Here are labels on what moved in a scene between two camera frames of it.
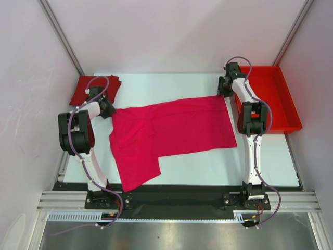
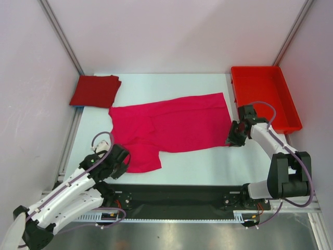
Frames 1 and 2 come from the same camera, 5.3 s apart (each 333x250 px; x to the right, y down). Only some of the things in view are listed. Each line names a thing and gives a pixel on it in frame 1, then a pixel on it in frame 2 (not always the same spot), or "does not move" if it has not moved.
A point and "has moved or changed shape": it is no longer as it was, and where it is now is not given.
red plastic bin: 268,83 does not move
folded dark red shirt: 110,84 does not move
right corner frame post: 292,33 does not move
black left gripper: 111,109 → 120,172
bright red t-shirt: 140,135 has moved or changed shape
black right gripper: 223,87 → 234,134
